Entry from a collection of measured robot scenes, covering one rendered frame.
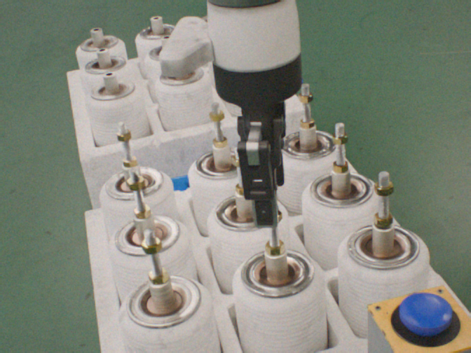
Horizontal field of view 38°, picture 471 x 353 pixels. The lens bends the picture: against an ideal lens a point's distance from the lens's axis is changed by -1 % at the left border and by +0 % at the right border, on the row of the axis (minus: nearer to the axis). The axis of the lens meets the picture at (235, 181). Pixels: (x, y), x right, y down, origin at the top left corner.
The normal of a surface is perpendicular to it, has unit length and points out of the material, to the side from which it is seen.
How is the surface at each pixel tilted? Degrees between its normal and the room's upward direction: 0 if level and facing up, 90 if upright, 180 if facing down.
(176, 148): 90
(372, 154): 0
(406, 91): 0
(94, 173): 90
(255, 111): 89
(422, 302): 0
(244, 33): 84
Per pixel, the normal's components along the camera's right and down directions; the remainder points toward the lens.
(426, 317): -0.11, -0.80
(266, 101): 0.18, 0.51
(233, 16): -0.41, 0.43
